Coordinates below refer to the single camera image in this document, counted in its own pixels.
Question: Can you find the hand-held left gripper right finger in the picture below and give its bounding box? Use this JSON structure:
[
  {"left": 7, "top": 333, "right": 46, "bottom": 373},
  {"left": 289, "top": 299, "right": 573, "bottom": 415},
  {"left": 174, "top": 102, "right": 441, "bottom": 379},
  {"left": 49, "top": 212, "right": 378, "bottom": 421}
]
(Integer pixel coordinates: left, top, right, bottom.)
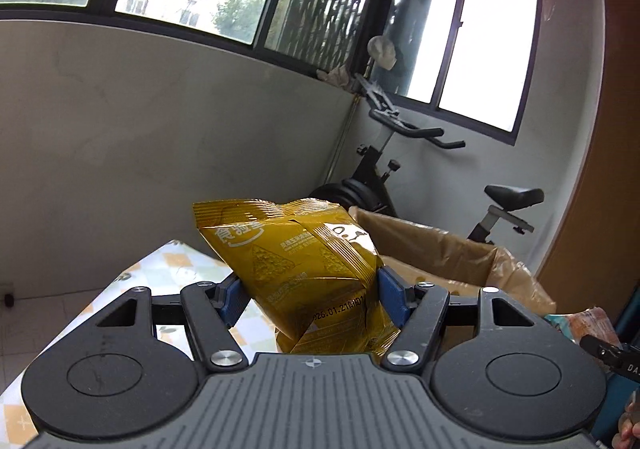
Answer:
[{"left": 377, "top": 266, "right": 543, "bottom": 373}]

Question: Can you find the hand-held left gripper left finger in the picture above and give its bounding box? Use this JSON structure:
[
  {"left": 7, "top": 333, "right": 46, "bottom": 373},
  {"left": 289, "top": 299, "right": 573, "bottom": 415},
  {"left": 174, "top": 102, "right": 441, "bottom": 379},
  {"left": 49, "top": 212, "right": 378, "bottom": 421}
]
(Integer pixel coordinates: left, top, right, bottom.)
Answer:
[{"left": 89, "top": 273, "right": 248, "bottom": 373}]

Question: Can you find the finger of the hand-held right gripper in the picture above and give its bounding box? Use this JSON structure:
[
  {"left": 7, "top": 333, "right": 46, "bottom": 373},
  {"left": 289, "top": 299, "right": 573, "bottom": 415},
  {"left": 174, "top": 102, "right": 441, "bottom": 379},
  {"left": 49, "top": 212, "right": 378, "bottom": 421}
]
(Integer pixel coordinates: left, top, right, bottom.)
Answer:
[{"left": 580, "top": 334, "right": 626, "bottom": 373}]

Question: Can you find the yellow snack bag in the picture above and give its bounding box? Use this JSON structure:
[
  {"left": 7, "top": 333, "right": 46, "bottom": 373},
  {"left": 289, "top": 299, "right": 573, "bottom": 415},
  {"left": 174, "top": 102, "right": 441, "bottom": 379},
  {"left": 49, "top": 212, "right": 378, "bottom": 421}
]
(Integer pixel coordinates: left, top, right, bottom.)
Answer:
[{"left": 192, "top": 196, "right": 404, "bottom": 358}]

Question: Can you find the taped cardboard box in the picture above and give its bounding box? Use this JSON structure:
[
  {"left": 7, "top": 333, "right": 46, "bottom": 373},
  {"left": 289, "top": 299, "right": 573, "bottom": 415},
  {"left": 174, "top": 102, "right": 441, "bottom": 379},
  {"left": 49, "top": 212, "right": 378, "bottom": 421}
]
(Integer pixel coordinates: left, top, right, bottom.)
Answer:
[{"left": 348, "top": 206, "right": 557, "bottom": 356}]

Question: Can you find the person's right hand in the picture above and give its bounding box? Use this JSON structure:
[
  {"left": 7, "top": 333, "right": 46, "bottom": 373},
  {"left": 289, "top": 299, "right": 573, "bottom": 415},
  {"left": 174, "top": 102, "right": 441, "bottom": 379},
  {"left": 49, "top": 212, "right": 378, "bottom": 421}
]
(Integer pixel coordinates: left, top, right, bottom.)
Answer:
[{"left": 617, "top": 390, "right": 640, "bottom": 449}]

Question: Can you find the orange pink snack packet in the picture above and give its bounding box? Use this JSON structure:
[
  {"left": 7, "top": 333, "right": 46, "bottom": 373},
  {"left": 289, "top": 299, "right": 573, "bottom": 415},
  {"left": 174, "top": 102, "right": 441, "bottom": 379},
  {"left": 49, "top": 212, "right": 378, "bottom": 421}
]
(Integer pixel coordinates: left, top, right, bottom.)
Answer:
[{"left": 567, "top": 307, "right": 622, "bottom": 346}]

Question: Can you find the teal snack packet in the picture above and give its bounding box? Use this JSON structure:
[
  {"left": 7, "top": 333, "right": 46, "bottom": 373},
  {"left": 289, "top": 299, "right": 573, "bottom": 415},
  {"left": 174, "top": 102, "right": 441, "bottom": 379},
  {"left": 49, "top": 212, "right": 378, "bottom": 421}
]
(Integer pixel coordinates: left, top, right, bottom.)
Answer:
[{"left": 544, "top": 313, "right": 577, "bottom": 341}]

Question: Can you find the black exercise bike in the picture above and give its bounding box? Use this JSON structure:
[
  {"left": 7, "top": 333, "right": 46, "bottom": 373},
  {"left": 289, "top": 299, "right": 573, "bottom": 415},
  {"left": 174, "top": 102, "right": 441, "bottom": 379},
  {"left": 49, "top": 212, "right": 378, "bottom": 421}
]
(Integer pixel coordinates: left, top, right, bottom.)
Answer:
[{"left": 307, "top": 74, "right": 546, "bottom": 246}]

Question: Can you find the thin metal pole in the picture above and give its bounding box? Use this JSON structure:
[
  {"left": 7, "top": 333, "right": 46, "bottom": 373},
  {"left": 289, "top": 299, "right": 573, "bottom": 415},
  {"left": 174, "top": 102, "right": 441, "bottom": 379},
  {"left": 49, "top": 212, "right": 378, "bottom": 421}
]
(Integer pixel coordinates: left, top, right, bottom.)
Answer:
[{"left": 331, "top": 58, "right": 375, "bottom": 186}]

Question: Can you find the brown wooden cabinet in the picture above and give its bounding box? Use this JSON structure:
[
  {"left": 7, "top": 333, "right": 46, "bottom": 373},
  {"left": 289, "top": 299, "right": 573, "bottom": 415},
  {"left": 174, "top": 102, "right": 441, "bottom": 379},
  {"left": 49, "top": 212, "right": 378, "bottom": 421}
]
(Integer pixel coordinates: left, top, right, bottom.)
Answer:
[{"left": 536, "top": 0, "right": 640, "bottom": 331}]

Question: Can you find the crumpled rag on sill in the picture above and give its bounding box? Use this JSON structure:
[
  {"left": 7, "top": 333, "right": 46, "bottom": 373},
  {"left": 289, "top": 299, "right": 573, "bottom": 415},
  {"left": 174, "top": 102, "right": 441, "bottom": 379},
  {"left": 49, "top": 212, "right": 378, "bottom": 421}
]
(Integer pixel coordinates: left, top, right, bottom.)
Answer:
[{"left": 316, "top": 63, "right": 357, "bottom": 91}]

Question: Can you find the crumpled beige rag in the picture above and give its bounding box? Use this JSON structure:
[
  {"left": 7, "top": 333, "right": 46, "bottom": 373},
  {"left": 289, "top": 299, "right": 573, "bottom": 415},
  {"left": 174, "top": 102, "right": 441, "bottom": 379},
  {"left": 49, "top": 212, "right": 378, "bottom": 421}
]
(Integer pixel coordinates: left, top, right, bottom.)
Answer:
[{"left": 367, "top": 35, "right": 399, "bottom": 71}]

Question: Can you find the narrow black frame window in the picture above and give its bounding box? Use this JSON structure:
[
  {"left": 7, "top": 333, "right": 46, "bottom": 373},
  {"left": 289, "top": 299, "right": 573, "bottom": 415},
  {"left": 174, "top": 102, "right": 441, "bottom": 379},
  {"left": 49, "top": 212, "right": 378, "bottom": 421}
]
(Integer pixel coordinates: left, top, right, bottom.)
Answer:
[{"left": 382, "top": 0, "right": 544, "bottom": 146}]

